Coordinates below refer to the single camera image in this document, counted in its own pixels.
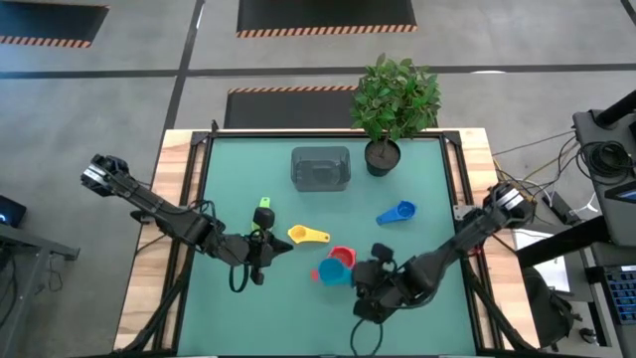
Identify black striped-edge floor mat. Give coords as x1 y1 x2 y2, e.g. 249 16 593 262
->
223 86 439 130
236 0 418 40
0 0 109 49

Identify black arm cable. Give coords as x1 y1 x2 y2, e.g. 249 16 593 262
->
228 262 250 294
349 317 385 357

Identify green plant in black pot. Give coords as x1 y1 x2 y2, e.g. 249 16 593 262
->
350 53 442 178

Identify green measuring cup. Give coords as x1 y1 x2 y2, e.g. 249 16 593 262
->
249 196 273 234

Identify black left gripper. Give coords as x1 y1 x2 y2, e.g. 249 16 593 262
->
218 206 294 285

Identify grey side table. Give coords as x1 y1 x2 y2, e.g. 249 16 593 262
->
0 223 80 358

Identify black device with blue light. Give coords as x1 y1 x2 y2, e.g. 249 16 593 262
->
0 195 28 229

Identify yellow measuring cup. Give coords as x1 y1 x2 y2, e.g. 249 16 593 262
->
286 224 332 246

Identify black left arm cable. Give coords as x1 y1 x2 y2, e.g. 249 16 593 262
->
228 262 250 294

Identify royal blue measuring cup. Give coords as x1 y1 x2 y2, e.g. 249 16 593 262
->
376 200 417 227

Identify grey translucent plastic basket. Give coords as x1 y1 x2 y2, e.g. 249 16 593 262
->
290 145 352 193

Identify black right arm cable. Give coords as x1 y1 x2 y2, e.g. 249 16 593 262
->
349 317 385 357

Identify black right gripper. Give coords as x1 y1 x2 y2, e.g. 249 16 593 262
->
352 242 423 323

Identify cyan measuring cup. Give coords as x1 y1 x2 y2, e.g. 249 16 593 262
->
316 257 356 288

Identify dark keyboard with blue keys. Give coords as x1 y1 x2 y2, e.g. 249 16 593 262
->
603 266 636 325

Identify green table mat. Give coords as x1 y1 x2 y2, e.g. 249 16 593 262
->
177 136 478 357

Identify white paper sheet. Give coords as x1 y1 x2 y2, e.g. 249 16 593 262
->
514 228 572 294

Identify black aluminium table frame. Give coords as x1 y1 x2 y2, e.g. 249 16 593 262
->
148 127 503 358

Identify red measuring cup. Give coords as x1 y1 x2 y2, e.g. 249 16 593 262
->
310 245 358 283

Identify black backpack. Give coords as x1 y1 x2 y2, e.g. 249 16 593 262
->
521 266 583 350

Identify coiled black cable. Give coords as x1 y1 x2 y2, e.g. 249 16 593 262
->
578 140 635 181

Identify loose floor cables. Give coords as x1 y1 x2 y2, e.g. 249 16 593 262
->
491 128 580 225

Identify black cable bundle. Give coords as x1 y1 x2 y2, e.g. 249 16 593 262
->
118 238 196 355
455 258 539 355

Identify grey equipment cart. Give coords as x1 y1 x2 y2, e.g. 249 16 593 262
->
570 89 636 250

